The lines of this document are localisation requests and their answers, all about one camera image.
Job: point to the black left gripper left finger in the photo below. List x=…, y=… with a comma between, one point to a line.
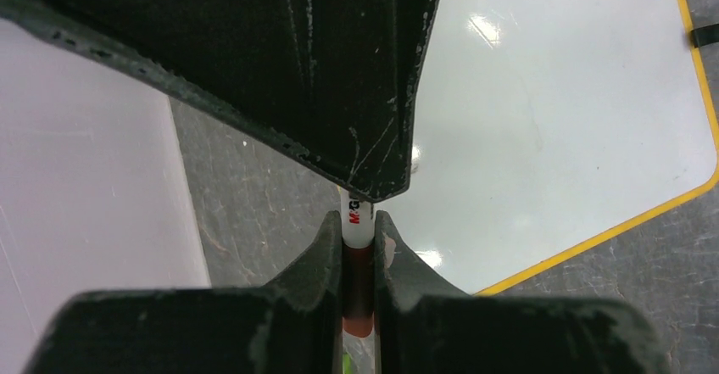
x=291, y=324

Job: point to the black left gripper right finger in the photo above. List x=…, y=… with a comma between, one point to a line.
x=425, y=324

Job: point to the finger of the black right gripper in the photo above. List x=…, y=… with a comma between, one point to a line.
x=331, y=84

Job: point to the red marker cap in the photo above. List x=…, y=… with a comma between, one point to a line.
x=358, y=291

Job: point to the white whiteboard marker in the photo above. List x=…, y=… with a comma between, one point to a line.
x=357, y=220

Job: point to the yellow framed whiteboard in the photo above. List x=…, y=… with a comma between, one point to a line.
x=546, y=127

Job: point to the green monster toy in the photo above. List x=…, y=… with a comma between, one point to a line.
x=347, y=364

